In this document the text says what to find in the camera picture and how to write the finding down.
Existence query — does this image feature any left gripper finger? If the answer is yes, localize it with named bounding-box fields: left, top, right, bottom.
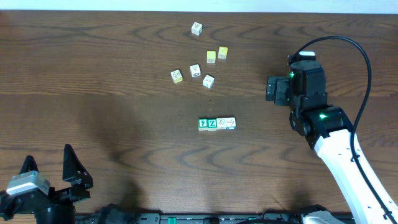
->
left=19, top=155, right=39, bottom=174
left=62, top=144, right=93, bottom=189

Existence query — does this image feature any white block blue side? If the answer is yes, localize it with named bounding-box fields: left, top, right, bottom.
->
left=226, top=117, right=236, bottom=129

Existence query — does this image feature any white block red side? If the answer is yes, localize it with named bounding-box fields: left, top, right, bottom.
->
left=216, top=118, right=227, bottom=130

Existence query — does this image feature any green Z block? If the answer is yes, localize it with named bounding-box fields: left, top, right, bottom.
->
left=207, top=119, right=218, bottom=131

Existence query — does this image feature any green lightning block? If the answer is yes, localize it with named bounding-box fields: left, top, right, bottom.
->
left=198, top=118, right=208, bottom=131

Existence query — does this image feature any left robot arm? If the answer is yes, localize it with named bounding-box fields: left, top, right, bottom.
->
left=1, top=144, right=137, bottom=224

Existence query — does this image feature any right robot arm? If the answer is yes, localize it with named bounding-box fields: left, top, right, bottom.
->
left=266, top=60, right=397, bottom=223

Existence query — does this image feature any yellow block right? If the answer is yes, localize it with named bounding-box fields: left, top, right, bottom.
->
left=218, top=46, right=228, bottom=60

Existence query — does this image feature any white block centre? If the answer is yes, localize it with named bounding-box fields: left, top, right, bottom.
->
left=202, top=75, right=215, bottom=88

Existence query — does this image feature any yellow block left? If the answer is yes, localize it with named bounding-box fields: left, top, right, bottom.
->
left=206, top=50, right=216, bottom=63

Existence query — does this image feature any white block black drawing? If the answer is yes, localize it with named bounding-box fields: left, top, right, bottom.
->
left=190, top=64, right=201, bottom=78

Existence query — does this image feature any far white block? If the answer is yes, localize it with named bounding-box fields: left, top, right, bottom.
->
left=191, top=22, right=203, bottom=35

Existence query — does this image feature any white block yellow side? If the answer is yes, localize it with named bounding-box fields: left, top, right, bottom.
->
left=170, top=70, right=183, bottom=83

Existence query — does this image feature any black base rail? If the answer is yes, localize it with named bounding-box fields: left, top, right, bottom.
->
left=75, top=210, right=300, bottom=224

